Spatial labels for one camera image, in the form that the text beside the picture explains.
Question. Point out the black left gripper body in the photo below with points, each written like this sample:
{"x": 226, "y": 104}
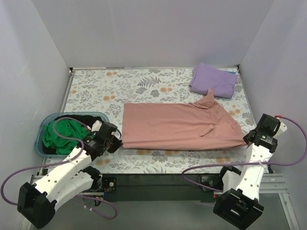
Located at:
{"x": 114, "y": 145}

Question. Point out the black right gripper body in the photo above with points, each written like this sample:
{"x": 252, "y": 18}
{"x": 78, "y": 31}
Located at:
{"x": 251, "y": 136}

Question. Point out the pink t shirt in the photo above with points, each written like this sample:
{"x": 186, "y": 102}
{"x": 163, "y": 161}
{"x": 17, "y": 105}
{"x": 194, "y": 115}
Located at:
{"x": 201, "y": 125}

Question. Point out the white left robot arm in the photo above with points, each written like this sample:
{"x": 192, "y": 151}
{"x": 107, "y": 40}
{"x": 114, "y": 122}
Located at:
{"x": 38, "y": 202}

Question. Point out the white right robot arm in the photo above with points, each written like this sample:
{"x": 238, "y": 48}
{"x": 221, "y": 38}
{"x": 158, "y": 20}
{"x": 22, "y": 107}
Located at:
{"x": 239, "y": 202}

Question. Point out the green t shirt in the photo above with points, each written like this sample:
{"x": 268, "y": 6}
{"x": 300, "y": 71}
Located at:
{"x": 61, "y": 137}

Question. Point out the folded purple t shirt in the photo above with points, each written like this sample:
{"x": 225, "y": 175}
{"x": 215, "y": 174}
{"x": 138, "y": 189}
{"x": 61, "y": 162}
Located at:
{"x": 206, "y": 77}

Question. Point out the blue plastic basket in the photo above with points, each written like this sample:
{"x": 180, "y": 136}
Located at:
{"x": 40, "y": 134}

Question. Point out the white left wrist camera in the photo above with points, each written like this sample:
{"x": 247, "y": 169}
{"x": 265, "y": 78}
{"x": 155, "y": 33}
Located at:
{"x": 96, "y": 125}

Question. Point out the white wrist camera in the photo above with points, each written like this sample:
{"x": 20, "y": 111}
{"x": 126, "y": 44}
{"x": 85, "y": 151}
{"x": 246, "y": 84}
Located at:
{"x": 280, "y": 128}
{"x": 96, "y": 125}

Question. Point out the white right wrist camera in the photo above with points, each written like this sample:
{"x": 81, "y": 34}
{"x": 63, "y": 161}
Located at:
{"x": 280, "y": 128}

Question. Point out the aluminium frame rail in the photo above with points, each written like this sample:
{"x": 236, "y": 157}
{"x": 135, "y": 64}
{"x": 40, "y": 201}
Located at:
{"x": 270, "y": 184}

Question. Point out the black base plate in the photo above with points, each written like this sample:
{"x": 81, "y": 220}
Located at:
{"x": 149, "y": 187}

